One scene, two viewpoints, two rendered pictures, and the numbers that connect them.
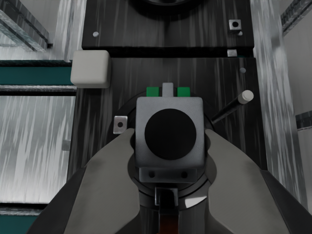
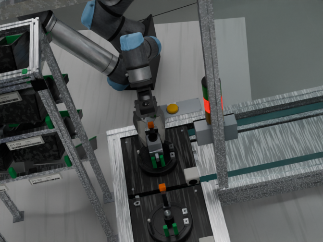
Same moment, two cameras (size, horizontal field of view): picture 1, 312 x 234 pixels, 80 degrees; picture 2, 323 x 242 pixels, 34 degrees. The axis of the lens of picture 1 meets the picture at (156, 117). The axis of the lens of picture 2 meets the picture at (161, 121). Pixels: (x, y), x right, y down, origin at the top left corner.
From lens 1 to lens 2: 1.62 m
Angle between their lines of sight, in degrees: 53
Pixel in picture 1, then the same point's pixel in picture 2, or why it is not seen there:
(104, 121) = (182, 161)
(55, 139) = (209, 160)
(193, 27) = (154, 202)
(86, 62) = (192, 173)
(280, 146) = (117, 171)
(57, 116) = (211, 168)
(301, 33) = not seen: outside the picture
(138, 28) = (178, 197)
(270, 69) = (120, 198)
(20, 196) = not seen: hidden behind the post
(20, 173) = not seen: hidden behind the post
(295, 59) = (96, 235)
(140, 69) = (173, 181)
